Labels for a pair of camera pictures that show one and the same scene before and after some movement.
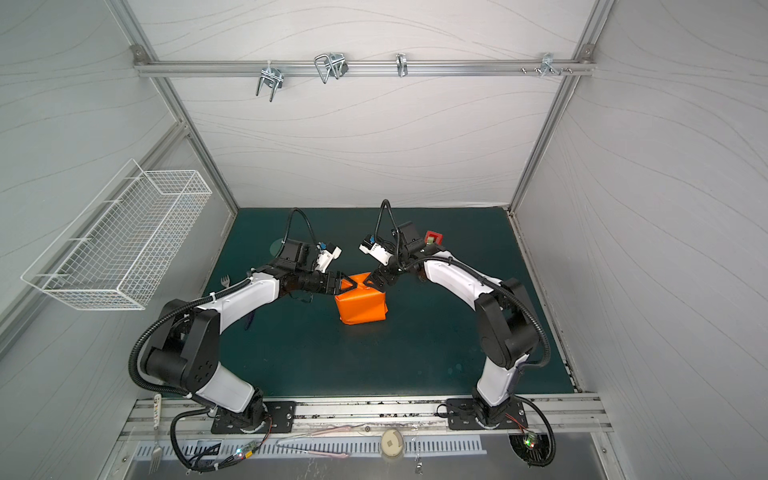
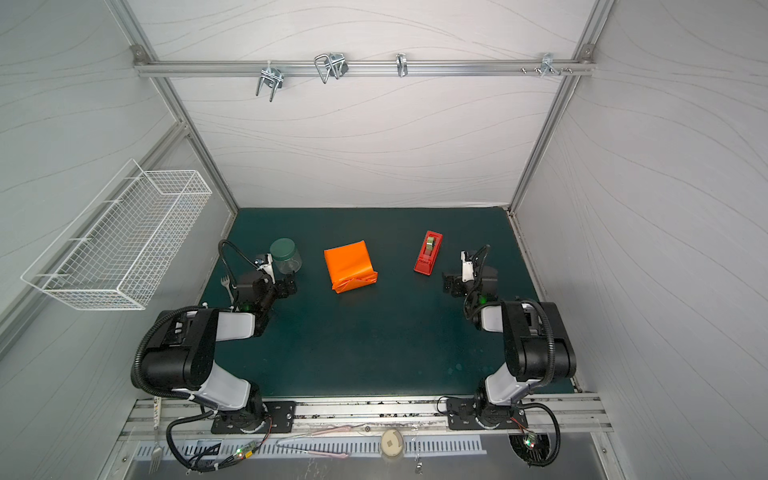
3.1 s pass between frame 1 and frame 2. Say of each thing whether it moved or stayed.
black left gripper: moved
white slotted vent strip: stayed
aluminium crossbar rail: stayed
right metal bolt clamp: stayed
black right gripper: moved
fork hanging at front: stayed
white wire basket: stayed
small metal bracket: stayed
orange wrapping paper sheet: moved
